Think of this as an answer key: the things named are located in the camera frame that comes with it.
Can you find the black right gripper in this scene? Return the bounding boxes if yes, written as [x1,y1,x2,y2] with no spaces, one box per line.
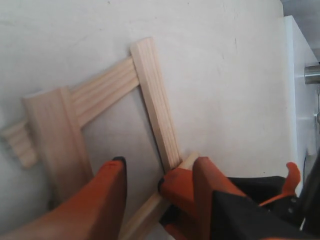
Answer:
[192,157,320,240]

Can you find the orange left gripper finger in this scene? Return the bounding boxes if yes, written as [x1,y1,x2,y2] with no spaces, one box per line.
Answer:
[0,156,127,240]

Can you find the wood bar with magnet dots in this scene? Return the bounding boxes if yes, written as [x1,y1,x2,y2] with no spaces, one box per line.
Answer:
[117,151,201,240]

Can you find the grooved wood bar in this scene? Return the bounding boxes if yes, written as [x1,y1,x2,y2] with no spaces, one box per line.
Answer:
[0,56,139,169]

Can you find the white table side panel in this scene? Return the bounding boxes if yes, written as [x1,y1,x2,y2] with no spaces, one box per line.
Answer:
[282,0,320,156]

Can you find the plain wood bar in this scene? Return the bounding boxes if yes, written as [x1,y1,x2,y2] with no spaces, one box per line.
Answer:
[22,86,93,202]

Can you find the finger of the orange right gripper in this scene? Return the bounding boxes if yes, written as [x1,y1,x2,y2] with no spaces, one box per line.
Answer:
[160,167,210,240]

